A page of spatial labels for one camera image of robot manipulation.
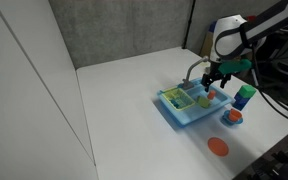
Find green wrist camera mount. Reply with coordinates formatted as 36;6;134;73
218;58;253;75

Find black looping gripper cable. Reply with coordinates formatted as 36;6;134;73
250;39;288;126

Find blue toy saucer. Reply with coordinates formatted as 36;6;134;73
222;109;244;127

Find orange toy plate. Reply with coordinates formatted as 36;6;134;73
207;136;230;157

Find dark blue block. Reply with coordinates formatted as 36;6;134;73
233;92;252;105

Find dark green cube block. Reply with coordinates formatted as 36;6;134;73
238;84;257;99

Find blue toy item in rack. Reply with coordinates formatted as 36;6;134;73
169;96;185;108

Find yellow-green dish rack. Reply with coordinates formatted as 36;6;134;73
161;87;197;112

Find black tripod pole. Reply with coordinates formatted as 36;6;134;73
182;0;196;50

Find small orange-red toy cup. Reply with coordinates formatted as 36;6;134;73
206;89;217;100

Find orange toy cup with handle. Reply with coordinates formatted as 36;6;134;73
228;108;243;122

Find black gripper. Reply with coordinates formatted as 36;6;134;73
202;61;233;93

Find grey toy faucet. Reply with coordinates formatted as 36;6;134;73
177;55;210;90

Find blue toy sink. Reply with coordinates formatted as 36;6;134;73
156;77;233;127

